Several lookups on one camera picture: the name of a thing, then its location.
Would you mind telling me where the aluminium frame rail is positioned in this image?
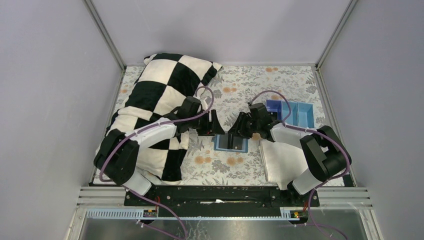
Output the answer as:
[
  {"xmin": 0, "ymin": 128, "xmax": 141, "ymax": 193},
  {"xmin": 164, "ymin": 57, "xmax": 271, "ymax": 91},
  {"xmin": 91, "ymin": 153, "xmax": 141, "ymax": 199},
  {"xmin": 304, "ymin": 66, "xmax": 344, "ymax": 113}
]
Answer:
[{"xmin": 67, "ymin": 186, "xmax": 383, "ymax": 240}]

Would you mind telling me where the blue card holder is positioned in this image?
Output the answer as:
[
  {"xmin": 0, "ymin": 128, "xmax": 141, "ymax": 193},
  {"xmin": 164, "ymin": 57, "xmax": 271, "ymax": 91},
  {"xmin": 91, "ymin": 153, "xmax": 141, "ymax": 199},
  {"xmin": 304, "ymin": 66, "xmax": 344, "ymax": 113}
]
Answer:
[{"xmin": 213, "ymin": 133, "xmax": 248, "ymax": 153}]

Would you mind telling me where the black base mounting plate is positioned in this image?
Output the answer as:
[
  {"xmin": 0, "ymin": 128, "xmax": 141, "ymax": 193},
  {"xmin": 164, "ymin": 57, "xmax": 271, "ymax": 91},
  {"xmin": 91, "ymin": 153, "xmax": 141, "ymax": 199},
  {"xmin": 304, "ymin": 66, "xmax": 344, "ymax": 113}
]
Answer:
[{"xmin": 145, "ymin": 185, "xmax": 309, "ymax": 218}]

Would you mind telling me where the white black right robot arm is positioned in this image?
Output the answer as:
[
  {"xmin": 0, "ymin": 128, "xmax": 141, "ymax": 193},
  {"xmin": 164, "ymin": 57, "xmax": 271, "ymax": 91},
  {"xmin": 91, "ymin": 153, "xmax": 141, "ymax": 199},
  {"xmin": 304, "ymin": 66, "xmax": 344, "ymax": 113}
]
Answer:
[{"xmin": 228, "ymin": 103, "xmax": 352, "ymax": 196}]

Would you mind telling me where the blue three-compartment tray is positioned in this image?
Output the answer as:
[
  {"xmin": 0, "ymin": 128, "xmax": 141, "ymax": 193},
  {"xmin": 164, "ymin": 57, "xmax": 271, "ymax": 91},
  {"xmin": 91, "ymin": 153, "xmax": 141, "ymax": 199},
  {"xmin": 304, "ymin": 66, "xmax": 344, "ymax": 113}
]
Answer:
[{"xmin": 265, "ymin": 99, "xmax": 315, "ymax": 128}]

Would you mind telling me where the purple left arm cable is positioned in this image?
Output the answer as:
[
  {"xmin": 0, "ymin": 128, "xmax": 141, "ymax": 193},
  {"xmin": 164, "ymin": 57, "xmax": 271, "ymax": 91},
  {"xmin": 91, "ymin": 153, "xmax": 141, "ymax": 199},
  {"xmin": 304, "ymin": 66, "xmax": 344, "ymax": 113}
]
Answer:
[{"xmin": 98, "ymin": 85, "xmax": 215, "ymax": 240}]

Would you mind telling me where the floral table cloth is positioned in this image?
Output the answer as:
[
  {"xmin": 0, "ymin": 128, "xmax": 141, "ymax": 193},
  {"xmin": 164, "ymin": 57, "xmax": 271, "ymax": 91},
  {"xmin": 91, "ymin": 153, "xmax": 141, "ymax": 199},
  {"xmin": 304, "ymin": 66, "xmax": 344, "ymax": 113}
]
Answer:
[{"xmin": 93, "ymin": 65, "xmax": 346, "ymax": 187}]

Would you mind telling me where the black credit card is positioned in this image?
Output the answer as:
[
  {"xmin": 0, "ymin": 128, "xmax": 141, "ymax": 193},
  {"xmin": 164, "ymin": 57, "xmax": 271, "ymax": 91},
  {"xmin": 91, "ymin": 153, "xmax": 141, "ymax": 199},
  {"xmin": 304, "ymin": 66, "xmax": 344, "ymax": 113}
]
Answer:
[{"xmin": 215, "ymin": 134, "xmax": 229, "ymax": 150}]

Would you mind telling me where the black white checkered pillow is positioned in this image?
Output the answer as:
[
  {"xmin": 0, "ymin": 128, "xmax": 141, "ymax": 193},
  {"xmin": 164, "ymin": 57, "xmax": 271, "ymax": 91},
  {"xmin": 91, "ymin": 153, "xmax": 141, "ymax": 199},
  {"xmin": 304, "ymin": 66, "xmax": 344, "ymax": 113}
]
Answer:
[{"xmin": 106, "ymin": 53, "xmax": 222, "ymax": 185}]

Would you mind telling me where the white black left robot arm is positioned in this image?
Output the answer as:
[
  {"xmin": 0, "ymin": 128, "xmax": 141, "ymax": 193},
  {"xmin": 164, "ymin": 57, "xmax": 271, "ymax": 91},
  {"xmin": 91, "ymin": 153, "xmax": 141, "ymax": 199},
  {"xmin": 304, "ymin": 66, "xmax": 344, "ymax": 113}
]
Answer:
[{"xmin": 93, "ymin": 96, "xmax": 225, "ymax": 196}]

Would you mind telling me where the white folded towel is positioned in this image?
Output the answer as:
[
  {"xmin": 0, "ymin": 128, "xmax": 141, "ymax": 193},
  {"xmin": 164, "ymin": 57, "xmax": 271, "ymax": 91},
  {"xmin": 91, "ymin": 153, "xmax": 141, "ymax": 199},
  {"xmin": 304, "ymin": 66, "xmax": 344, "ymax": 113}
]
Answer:
[{"xmin": 259, "ymin": 140, "xmax": 308, "ymax": 191}]

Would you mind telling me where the dark grey credit card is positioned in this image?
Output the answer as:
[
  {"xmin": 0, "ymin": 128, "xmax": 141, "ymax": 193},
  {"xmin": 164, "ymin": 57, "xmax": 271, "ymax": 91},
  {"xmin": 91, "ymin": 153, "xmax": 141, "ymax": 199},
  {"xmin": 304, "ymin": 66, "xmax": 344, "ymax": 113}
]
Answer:
[{"xmin": 231, "ymin": 136, "xmax": 244, "ymax": 150}]

